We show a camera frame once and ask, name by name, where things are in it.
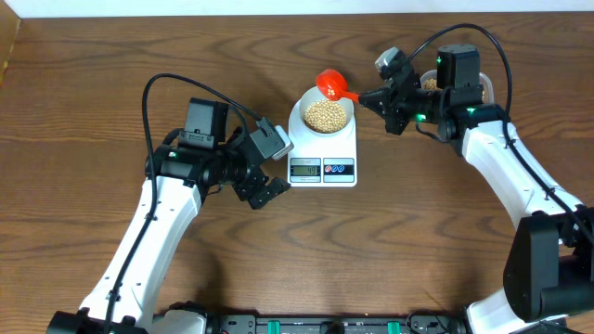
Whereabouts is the white digital kitchen scale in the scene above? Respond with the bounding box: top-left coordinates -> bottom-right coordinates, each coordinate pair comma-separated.
287,107 -> 357,187

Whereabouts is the clear plastic container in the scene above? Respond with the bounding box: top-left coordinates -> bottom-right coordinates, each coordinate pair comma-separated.
420,70 -> 495,103

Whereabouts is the red measuring scoop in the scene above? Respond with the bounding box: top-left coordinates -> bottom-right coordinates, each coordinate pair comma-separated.
316,69 -> 359,103

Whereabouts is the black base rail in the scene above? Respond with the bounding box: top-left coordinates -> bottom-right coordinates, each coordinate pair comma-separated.
157,301 -> 570,334

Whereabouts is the white round bowl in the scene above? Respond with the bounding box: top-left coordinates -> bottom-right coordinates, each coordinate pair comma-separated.
297,87 -> 354,135

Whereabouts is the pile of soybeans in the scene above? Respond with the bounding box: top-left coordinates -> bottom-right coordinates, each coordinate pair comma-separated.
303,77 -> 440,135

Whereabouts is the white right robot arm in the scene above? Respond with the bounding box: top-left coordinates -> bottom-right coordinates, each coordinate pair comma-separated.
357,45 -> 593,333

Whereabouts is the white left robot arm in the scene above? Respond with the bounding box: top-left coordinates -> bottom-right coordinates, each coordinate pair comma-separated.
47,98 -> 292,334

